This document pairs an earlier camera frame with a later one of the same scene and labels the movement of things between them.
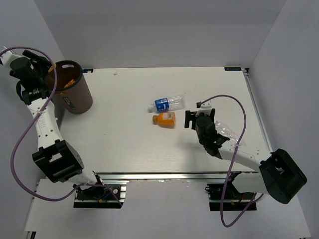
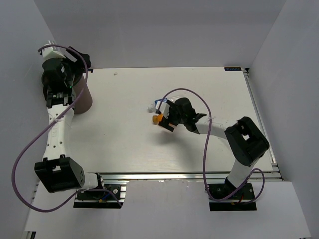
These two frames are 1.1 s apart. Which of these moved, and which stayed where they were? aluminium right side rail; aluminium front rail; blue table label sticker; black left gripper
Moved: black left gripper
Stayed: aluminium right side rail; blue table label sticker; aluminium front rail
